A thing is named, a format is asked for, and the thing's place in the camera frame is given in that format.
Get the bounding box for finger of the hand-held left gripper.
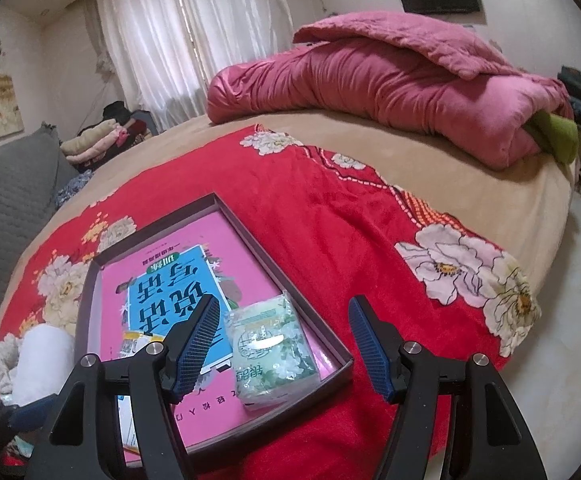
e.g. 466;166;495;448
13;394;64;433

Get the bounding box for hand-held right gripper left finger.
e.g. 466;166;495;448
23;294;221;480

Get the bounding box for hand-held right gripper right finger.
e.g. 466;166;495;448
347;295;541;480

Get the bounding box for green floral tissue packet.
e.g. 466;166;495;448
223;292;321;411

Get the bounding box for dark brown shallow box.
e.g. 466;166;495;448
70;191;354;458

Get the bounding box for white soft roll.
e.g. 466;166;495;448
13;325;76;406

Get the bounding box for cream knitted cloth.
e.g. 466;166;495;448
0;335;26;396

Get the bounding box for yellow white leaflet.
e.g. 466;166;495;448
117;330;165;455

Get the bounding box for pink and blue book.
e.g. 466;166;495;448
93;210;341;456

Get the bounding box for red floral blanket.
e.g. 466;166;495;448
0;125;543;480

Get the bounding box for bed with tan sheet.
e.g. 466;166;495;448
0;107;578;411

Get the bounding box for blue patterned cloth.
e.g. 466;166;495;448
55;170;96;206

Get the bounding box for grey quilted sofa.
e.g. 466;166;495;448
0;122;81;386

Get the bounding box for pile of folded clothes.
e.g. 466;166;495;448
60;101;161;171

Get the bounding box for pink folded quilt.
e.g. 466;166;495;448
206;12;578;171

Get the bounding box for green cloth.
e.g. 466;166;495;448
523;110;580;166

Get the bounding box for white sheer curtains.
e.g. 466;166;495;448
95;0;296;136

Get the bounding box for dark clothes pile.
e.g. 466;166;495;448
557;65;581;136

